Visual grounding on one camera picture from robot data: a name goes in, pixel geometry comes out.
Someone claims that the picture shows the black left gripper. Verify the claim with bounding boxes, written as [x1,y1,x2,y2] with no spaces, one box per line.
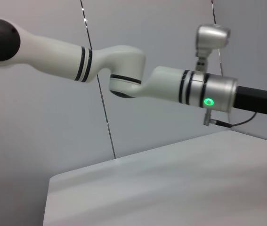
[234,86,267,119]

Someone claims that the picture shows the left wrist cable with connector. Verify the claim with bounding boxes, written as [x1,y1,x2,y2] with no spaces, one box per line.
[202,110,258,129]

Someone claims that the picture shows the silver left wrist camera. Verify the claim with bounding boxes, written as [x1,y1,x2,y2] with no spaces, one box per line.
[195,23,232,72]

